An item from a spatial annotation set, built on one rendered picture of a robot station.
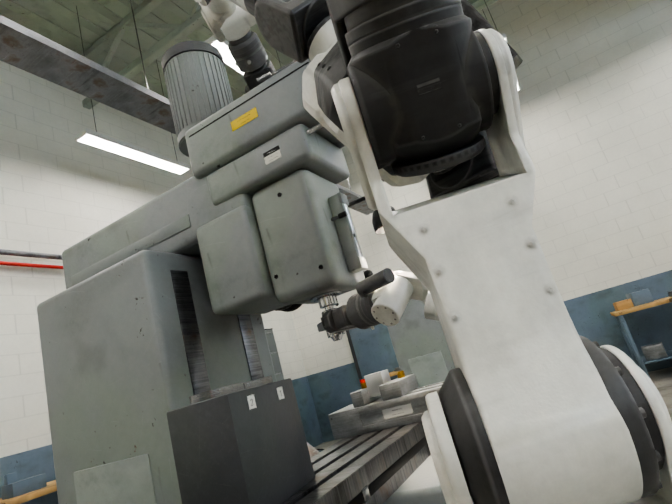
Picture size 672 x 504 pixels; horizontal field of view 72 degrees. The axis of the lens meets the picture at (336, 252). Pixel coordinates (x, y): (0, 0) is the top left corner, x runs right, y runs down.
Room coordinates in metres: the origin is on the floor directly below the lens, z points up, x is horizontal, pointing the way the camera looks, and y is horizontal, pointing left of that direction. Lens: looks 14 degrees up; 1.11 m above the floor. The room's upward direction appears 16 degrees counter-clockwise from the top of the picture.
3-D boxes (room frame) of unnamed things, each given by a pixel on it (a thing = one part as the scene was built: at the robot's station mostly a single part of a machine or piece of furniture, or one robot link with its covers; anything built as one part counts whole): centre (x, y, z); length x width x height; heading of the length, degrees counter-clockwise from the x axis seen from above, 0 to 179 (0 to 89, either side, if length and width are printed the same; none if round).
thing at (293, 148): (1.22, 0.10, 1.68); 0.34 x 0.24 x 0.10; 65
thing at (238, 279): (1.28, 0.23, 1.47); 0.24 x 0.19 x 0.26; 155
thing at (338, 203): (1.15, -0.04, 1.45); 0.04 x 0.04 x 0.21; 65
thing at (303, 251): (1.20, 0.06, 1.47); 0.21 x 0.19 x 0.32; 155
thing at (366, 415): (1.34, -0.04, 0.99); 0.35 x 0.15 x 0.11; 67
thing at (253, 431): (0.84, 0.24, 1.04); 0.22 x 0.12 x 0.20; 162
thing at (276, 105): (1.20, 0.07, 1.81); 0.47 x 0.26 x 0.16; 65
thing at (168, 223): (1.41, 0.51, 1.66); 0.80 x 0.23 x 0.20; 65
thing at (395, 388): (1.33, -0.07, 1.03); 0.15 x 0.06 x 0.04; 157
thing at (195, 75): (1.30, 0.28, 2.05); 0.20 x 0.20 x 0.32
